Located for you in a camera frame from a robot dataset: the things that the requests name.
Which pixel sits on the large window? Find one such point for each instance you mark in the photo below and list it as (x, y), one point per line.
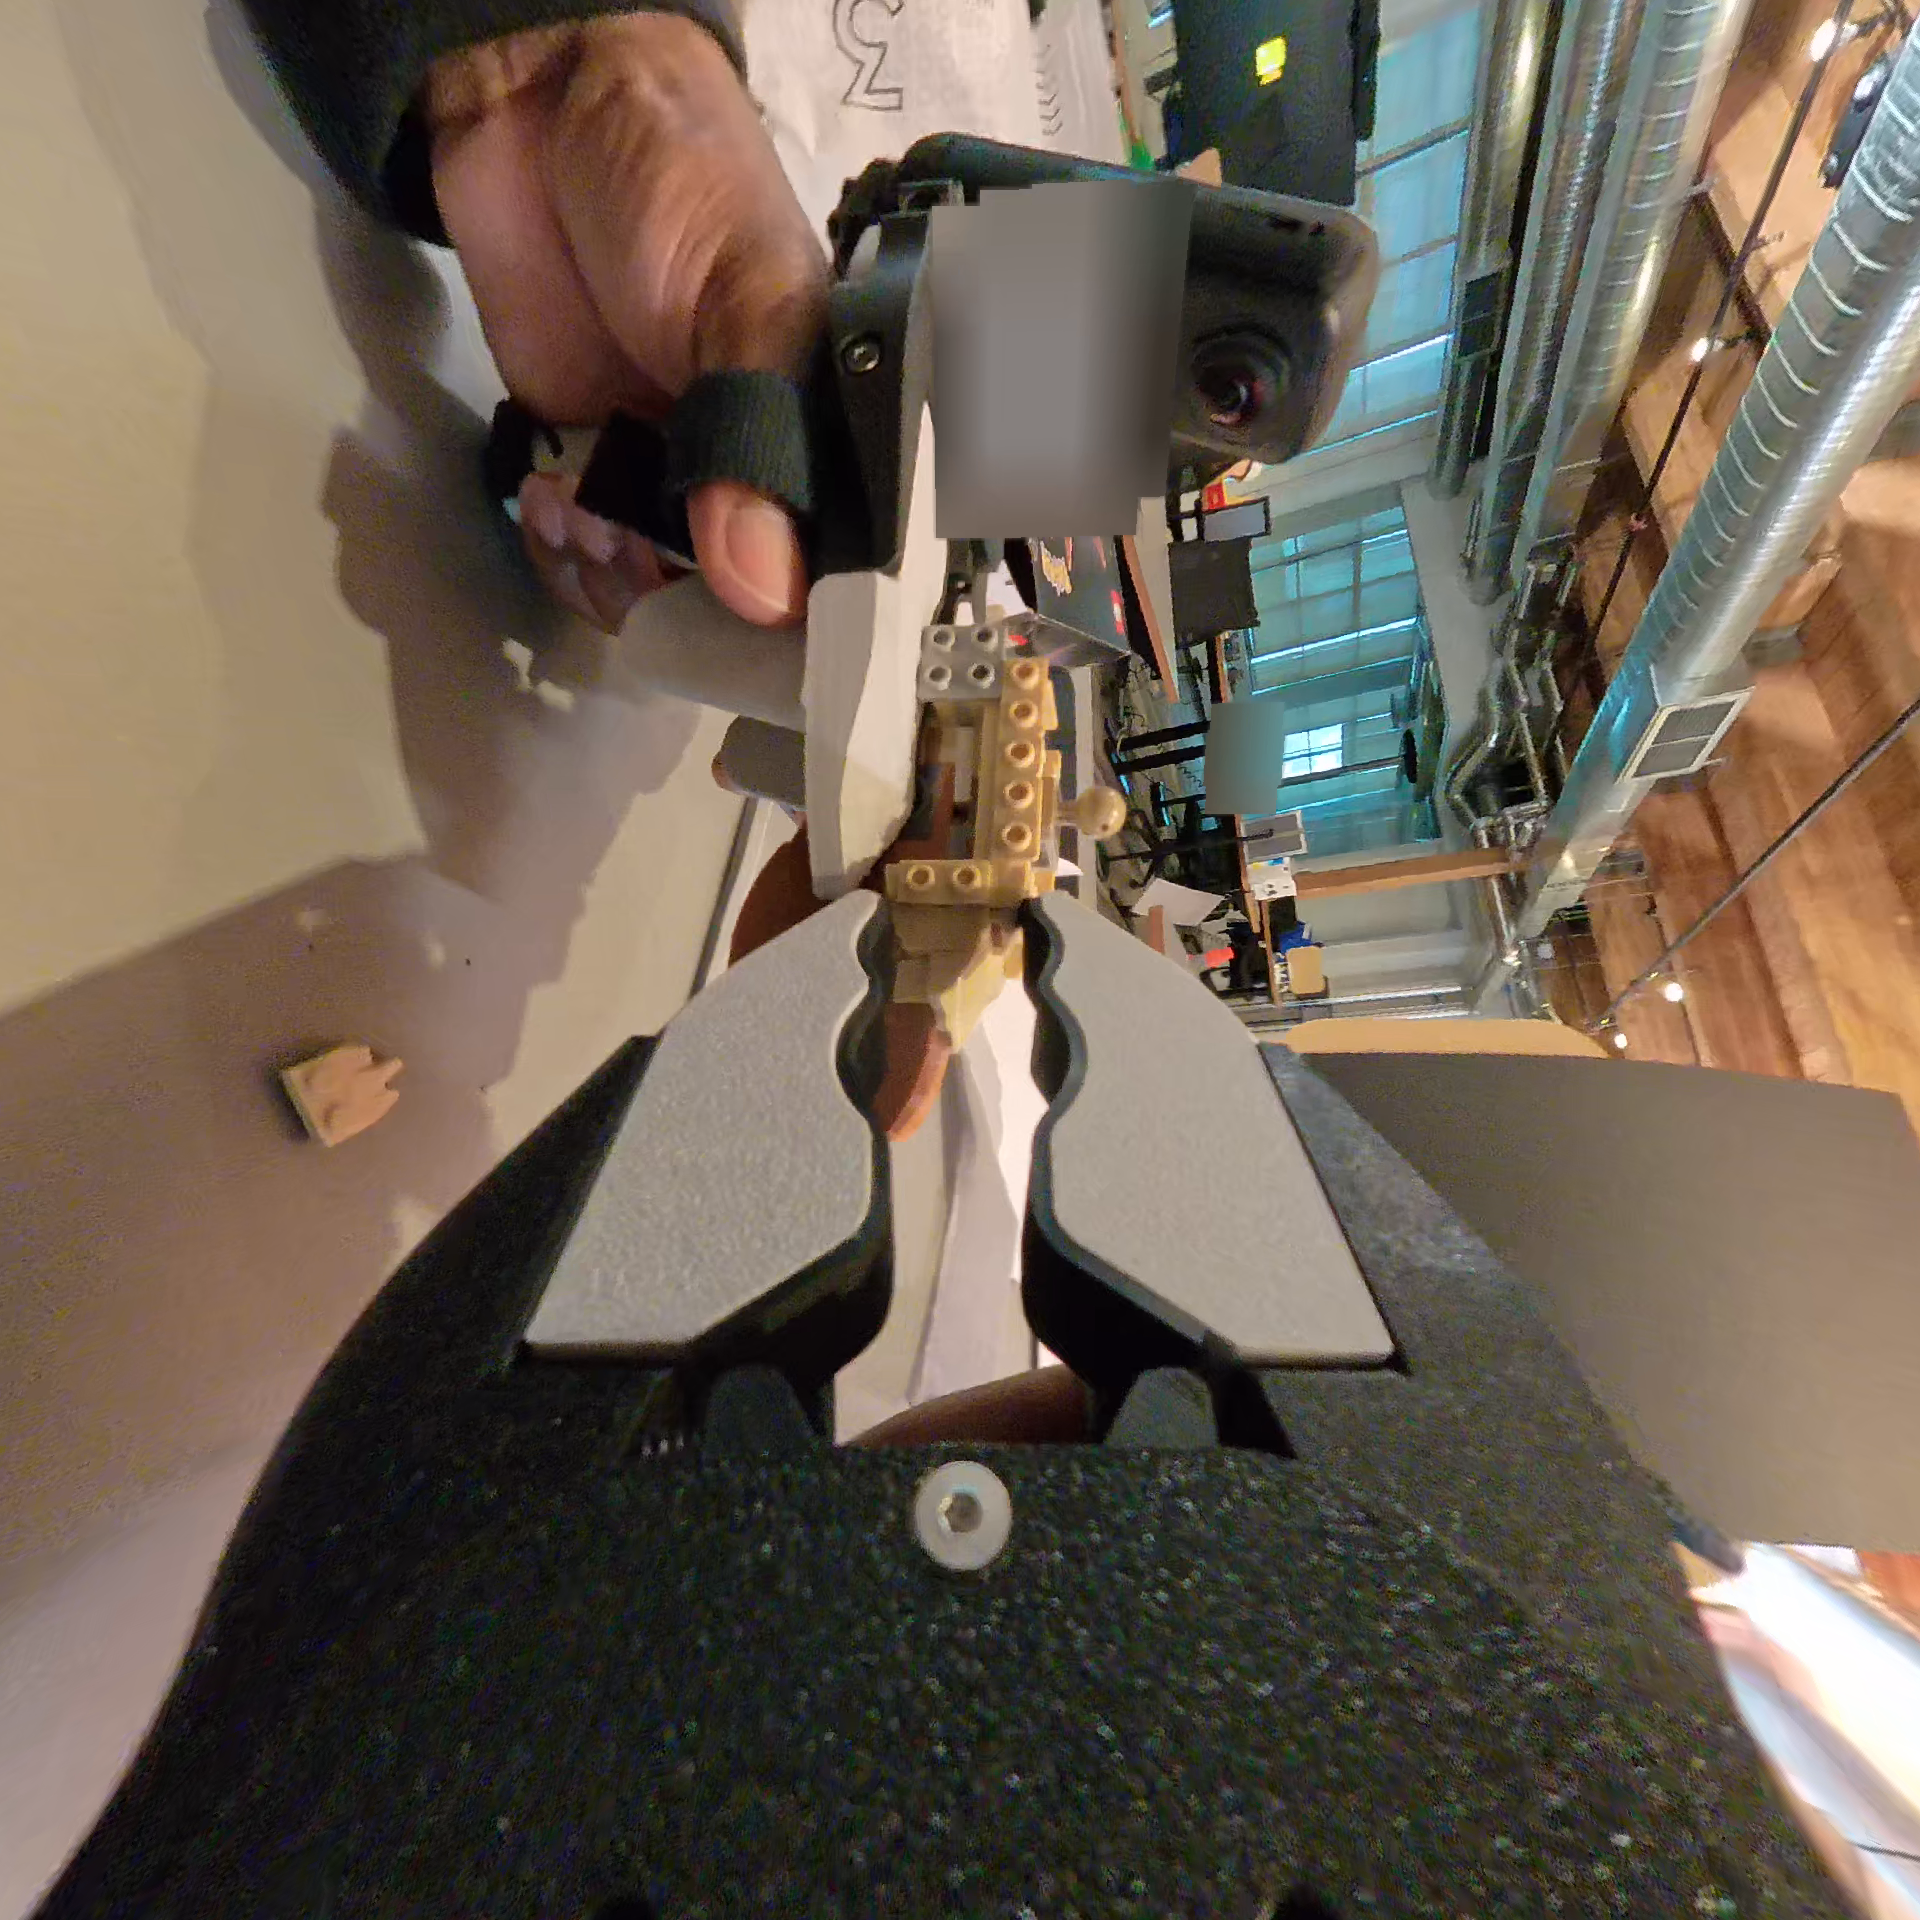
(1354, 600)

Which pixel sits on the small black monitor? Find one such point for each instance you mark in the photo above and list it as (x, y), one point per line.
(1208, 584)

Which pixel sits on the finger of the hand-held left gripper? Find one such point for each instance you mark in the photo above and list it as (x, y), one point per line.
(855, 719)

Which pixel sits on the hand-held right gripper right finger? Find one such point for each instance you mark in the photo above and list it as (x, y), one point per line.
(1217, 1187)

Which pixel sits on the colourful picture box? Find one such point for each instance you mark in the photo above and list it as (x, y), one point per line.
(1081, 582)

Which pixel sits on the tan claw brick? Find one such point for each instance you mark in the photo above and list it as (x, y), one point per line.
(342, 1094)

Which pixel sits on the white printed paper bag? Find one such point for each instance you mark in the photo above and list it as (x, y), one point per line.
(975, 73)

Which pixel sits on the person's left hand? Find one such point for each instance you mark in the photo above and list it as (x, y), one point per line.
(629, 225)

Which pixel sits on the tan and orange brick model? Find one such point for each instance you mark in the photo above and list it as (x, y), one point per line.
(1021, 751)

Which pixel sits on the large black monitor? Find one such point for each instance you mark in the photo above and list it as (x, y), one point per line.
(1302, 87)

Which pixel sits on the silver ventilation duct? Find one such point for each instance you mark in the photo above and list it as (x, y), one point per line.
(1594, 225)
(1770, 496)

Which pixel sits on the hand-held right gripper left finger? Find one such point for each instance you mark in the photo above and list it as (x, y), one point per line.
(717, 1170)

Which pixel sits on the torn white paper bag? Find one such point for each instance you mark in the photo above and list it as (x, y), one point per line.
(975, 1247)

